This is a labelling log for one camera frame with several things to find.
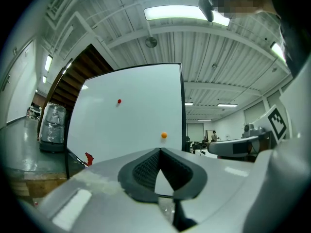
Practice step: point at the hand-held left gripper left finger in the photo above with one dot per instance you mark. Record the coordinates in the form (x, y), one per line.
(97, 198)

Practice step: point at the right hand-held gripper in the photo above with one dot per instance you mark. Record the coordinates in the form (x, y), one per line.
(269, 130)

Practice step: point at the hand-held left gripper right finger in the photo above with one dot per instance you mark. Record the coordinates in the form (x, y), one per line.
(218, 183)

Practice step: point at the white whiteboard with black frame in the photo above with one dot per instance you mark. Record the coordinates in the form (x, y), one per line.
(133, 110)

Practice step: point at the red clip on whiteboard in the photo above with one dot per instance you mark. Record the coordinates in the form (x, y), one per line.
(89, 159)

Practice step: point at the long ceiling light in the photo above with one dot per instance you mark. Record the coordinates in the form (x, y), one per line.
(179, 13)
(227, 105)
(278, 52)

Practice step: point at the orange round magnet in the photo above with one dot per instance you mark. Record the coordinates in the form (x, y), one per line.
(164, 135)

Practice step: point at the wooden steps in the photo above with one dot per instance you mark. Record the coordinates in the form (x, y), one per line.
(36, 186)

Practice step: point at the plastic-wrapped grey machine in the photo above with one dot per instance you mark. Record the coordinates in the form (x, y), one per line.
(52, 130)

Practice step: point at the white shelving rack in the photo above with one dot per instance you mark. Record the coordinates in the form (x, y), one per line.
(34, 111)

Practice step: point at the round ceiling speaker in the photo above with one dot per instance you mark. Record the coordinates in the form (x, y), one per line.
(151, 42)

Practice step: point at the small corridor ceiling light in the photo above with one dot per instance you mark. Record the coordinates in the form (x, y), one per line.
(44, 79)
(48, 62)

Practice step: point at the wooden staircase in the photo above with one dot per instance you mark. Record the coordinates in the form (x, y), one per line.
(82, 64)

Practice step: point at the white door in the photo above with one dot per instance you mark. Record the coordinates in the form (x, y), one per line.
(17, 88)

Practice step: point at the person's black shirt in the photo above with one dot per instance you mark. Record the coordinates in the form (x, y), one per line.
(296, 21)

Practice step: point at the person's head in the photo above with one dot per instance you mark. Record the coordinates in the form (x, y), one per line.
(240, 1)

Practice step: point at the black head-mounted camera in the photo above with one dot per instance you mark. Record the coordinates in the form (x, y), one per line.
(206, 8)

